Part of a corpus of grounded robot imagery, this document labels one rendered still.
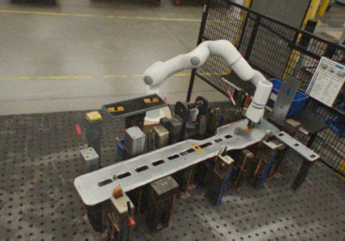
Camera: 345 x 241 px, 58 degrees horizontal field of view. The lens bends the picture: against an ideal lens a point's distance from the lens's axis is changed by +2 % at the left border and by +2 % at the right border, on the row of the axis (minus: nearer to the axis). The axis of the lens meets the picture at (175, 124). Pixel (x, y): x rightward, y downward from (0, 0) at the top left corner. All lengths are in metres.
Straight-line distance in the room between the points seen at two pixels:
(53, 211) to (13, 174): 0.38
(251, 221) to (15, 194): 1.34
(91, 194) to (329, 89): 1.70
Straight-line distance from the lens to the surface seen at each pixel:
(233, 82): 2.59
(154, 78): 2.08
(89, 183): 1.53
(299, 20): 3.88
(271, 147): 1.93
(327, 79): 2.37
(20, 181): 2.03
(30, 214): 1.85
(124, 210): 1.35
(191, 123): 1.96
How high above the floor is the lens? 2.11
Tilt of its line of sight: 34 degrees down
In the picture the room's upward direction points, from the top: 10 degrees clockwise
